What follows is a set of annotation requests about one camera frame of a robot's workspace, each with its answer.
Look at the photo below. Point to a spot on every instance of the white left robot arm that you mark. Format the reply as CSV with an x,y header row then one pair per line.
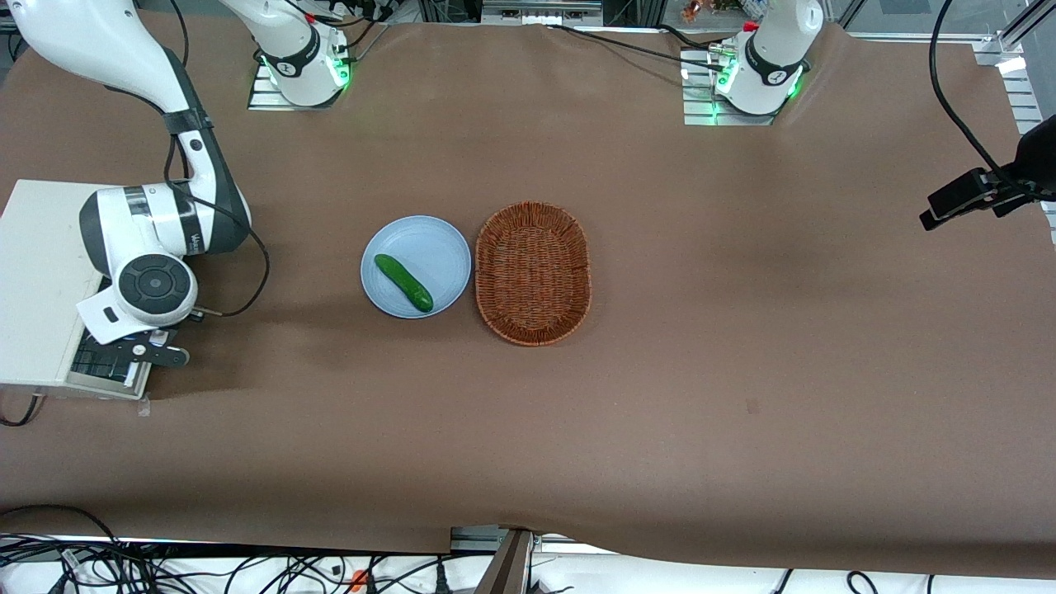
x,y
771,58

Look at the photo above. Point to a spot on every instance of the aluminium frame strut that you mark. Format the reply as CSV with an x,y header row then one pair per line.
x,y
507,565

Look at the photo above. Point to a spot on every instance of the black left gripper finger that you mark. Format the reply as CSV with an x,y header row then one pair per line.
x,y
927,220
959,194

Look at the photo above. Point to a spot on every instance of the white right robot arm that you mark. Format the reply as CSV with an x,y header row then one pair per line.
x,y
148,239

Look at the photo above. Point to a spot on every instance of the green cucumber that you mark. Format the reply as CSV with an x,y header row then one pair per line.
x,y
403,283

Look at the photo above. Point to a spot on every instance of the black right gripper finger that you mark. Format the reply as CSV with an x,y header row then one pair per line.
x,y
161,356

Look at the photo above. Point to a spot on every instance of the brown table cover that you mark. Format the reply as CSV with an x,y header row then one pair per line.
x,y
660,412

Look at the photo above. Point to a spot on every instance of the brown woven wicker basket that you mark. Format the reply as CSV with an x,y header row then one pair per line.
x,y
533,274

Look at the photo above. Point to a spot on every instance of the white toaster oven body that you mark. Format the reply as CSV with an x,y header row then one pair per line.
x,y
37,289

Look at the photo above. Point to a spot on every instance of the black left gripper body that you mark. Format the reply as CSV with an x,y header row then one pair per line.
x,y
1033,166

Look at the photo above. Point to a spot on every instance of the light blue round plate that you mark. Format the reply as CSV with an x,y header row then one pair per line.
x,y
429,247

